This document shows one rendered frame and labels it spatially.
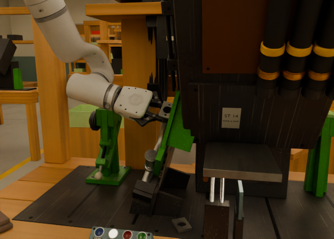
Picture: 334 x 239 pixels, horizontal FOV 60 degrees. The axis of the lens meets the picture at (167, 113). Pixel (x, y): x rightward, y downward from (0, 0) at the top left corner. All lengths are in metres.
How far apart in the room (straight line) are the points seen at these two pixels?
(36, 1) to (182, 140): 0.51
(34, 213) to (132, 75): 0.60
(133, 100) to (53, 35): 0.29
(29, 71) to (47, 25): 11.82
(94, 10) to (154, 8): 0.22
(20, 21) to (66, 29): 11.92
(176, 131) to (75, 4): 11.13
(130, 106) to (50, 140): 0.60
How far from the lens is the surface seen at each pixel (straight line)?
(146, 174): 0.91
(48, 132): 1.39
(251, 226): 0.89
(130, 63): 1.18
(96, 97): 0.91
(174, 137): 0.81
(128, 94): 0.90
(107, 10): 1.09
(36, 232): 0.91
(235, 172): 0.63
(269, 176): 0.64
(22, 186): 1.25
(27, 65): 12.65
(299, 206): 1.04
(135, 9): 1.06
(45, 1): 0.81
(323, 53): 0.61
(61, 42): 0.84
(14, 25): 12.88
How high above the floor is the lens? 1.37
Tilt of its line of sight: 12 degrees down
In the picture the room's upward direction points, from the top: straight up
